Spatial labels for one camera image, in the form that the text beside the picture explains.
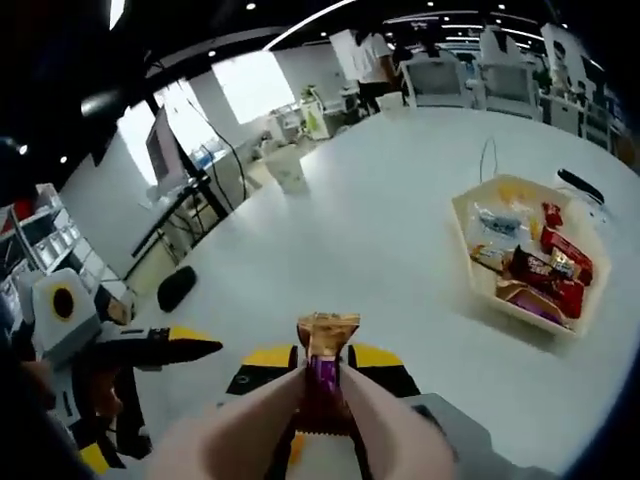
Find white mesh office chair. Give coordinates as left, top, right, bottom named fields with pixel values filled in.
left=482, top=62, right=541, bottom=116
left=402, top=57, right=471, bottom=109

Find black oval case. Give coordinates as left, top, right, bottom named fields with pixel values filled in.
left=157, top=265, right=197, bottom=314

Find person's left hand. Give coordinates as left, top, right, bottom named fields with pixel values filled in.
left=89, top=367, right=132, bottom=436

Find pale pink food tongs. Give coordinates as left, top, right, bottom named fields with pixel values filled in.
left=144, top=359, right=459, bottom=480

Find red chocolate bar packet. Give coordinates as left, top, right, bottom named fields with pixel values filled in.
left=539, top=225, right=595, bottom=287

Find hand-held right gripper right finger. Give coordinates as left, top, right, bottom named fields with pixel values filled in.
left=348, top=342, right=556, bottom=480

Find computer monitor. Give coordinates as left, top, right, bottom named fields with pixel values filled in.
left=144, top=107, right=189, bottom=184

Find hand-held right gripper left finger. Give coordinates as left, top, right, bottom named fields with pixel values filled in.
left=214, top=342, right=302, bottom=409

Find black oblong device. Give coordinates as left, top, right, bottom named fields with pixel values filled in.
left=557, top=168, right=606, bottom=204

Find white rolling cabinet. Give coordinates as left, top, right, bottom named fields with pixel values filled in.
left=299, top=97, right=334, bottom=141

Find dark red snack bar packet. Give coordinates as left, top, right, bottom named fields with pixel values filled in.
left=507, top=244, right=586, bottom=319

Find metal storage shelf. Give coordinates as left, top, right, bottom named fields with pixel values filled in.
left=0, top=184, right=126, bottom=311

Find curved ceiling light strip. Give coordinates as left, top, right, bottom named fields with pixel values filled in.
left=263, top=0, right=354, bottom=52

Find white paper cup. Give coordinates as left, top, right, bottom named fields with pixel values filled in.
left=264, top=149, right=310, bottom=196

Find thin white cable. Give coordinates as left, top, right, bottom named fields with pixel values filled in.
left=478, top=135, right=500, bottom=181

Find cream hexagonal container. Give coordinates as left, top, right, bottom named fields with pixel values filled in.
left=451, top=173, right=614, bottom=341

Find large black display screen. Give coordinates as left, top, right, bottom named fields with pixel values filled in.
left=79, top=84, right=151, bottom=166

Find dark snack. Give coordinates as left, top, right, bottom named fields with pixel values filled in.
left=469, top=202, right=526, bottom=241

